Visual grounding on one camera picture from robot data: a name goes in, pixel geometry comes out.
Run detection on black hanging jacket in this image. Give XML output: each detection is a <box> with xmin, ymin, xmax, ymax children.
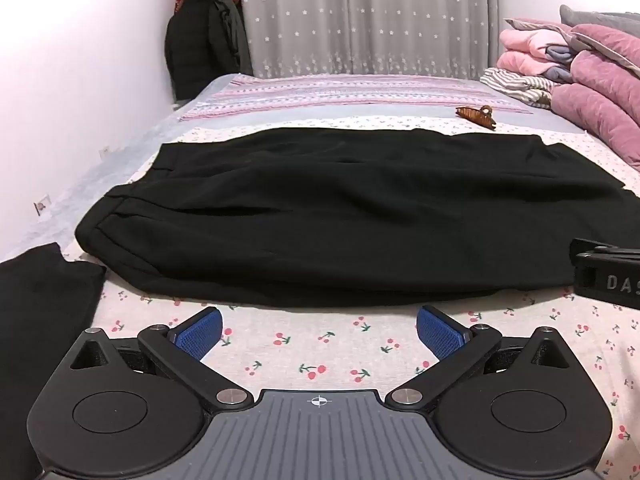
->
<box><xmin>165</xmin><ymin>0</ymin><xmax>226</xmax><ymax>103</ymax></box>

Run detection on grey hanging jacket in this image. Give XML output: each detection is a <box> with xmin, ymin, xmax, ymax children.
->
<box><xmin>207</xmin><ymin>0</ymin><xmax>253</xmax><ymax>77</ymax></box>

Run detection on pink striped blanket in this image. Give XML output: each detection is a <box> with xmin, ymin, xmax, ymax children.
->
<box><xmin>179</xmin><ymin>74</ymin><xmax>533</xmax><ymax>122</ymax></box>

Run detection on pink folded garment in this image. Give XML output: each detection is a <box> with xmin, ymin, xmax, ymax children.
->
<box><xmin>496</xmin><ymin>27</ymin><xmax>581</xmax><ymax>77</ymax></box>

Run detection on grey striped garment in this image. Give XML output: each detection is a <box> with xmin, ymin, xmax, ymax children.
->
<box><xmin>480</xmin><ymin>66</ymin><xmax>556</xmax><ymax>109</ymax></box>

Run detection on grey star curtain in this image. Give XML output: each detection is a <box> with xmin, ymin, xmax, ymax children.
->
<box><xmin>235</xmin><ymin>0</ymin><xmax>501</xmax><ymax>81</ymax></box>

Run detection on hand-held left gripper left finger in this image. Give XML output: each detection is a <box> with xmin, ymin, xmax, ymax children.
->
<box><xmin>67</xmin><ymin>306</ymin><xmax>257</xmax><ymax>408</ymax></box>

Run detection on grey pillow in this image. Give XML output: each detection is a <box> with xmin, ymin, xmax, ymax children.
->
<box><xmin>559</xmin><ymin>4</ymin><xmax>640</xmax><ymax>36</ymax></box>

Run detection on mauve quilt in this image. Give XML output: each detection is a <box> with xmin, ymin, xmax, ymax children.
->
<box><xmin>504</xmin><ymin>17</ymin><xmax>640</xmax><ymax>171</ymax></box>

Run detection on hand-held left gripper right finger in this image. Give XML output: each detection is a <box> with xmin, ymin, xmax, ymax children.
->
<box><xmin>384</xmin><ymin>304</ymin><xmax>576</xmax><ymax>408</ymax></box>

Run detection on black cloth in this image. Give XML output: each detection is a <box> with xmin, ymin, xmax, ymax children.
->
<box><xmin>0</xmin><ymin>242</ymin><xmax>107</xmax><ymax>466</ymax></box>

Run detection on blue-grey folded garment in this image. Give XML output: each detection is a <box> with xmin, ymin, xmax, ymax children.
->
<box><xmin>537</xmin><ymin>44</ymin><xmax>576</xmax><ymax>83</ymax></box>

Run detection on brown hair claw clip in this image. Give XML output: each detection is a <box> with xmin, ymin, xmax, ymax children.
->
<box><xmin>454</xmin><ymin>104</ymin><xmax>497</xmax><ymax>129</ymax></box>

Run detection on black pants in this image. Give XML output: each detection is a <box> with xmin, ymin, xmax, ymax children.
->
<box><xmin>75</xmin><ymin>127</ymin><xmax>626</xmax><ymax>308</ymax></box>

